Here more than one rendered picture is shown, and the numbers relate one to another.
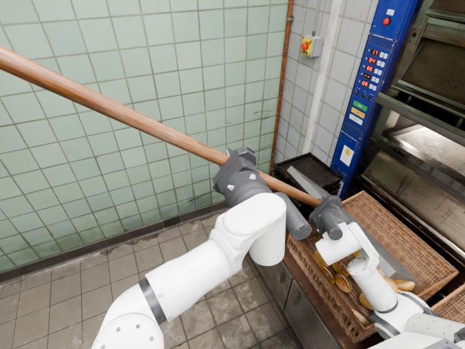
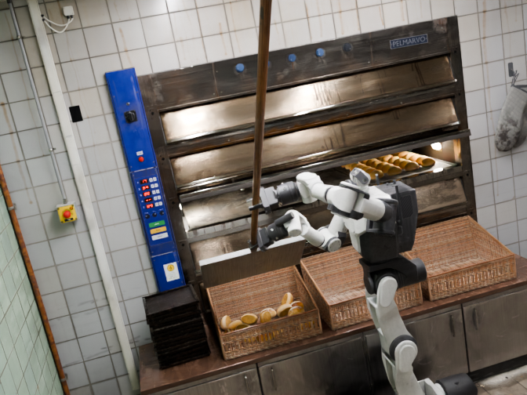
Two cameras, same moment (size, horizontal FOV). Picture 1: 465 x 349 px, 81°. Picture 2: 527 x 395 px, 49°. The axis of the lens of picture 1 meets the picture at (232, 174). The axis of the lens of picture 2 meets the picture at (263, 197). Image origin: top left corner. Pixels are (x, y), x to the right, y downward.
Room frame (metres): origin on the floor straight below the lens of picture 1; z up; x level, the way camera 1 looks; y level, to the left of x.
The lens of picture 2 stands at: (-0.08, 2.27, 2.10)
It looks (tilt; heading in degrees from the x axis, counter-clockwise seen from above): 14 degrees down; 284
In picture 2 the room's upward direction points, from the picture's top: 11 degrees counter-clockwise
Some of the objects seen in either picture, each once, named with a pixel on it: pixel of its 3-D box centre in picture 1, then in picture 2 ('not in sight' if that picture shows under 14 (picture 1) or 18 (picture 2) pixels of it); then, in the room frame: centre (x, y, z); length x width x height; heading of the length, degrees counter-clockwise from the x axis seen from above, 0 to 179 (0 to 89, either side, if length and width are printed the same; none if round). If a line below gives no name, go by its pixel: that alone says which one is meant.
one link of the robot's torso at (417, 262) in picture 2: not in sight; (394, 270); (0.00, -0.30, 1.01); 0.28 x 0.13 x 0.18; 23
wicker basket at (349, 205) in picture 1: (359, 257); (261, 307); (0.77, -0.63, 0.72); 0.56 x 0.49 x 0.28; 23
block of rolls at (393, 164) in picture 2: not in sight; (385, 162); (0.00, -1.76, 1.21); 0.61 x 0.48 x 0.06; 114
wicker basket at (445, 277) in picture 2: not in sight; (450, 255); (-0.32, -1.13, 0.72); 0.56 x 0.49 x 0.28; 23
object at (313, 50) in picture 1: (311, 46); (67, 212); (1.69, -0.46, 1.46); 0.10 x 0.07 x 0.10; 24
